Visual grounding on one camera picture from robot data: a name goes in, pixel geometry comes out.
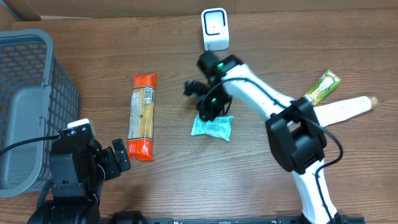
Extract teal snack packet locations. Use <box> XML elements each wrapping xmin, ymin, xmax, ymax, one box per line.
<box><xmin>191</xmin><ymin>114</ymin><xmax>234</xmax><ymax>142</ymax></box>

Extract spaghetti pack with red ends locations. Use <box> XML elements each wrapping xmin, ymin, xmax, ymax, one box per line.
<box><xmin>127</xmin><ymin>73</ymin><xmax>157</xmax><ymax>161</ymax></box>

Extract white Pantene tube gold cap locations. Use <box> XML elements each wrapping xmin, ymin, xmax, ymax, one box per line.
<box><xmin>314</xmin><ymin>96</ymin><xmax>378</xmax><ymax>127</ymax></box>

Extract green yellow snack bar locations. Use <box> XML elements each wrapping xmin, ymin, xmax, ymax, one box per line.
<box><xmin>303</xmin><ymin>70</ymin><xmax>341</xmax><ymax>106</ymax></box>

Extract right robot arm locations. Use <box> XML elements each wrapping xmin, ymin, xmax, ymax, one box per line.
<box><xmin>184</xmin><ymin>52</ymin><xmax>343</xmax><ymax>223</ymax></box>

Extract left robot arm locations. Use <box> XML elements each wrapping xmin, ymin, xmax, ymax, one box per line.
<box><xmin>27</xmin><ymin>138</ymin><xmax>148</xmax><ymax>224</ymax></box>

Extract white barcode scanner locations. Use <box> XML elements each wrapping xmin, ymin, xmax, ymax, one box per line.
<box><xmin>201</xmin><ymin>7</ymin><xmax>229</xmax><ymax>51</ymax></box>

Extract grey plastic basket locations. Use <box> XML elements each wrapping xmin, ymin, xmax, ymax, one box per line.
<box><xmin>1</xmin><ymin>29</ymin><xmax>80</xmax><ymax>198</ymax></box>

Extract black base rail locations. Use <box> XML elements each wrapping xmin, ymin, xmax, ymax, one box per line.
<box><xmin>105</xmin><ymin>216</ymin><xmax>366</xmax><ymax>224</ymax></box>

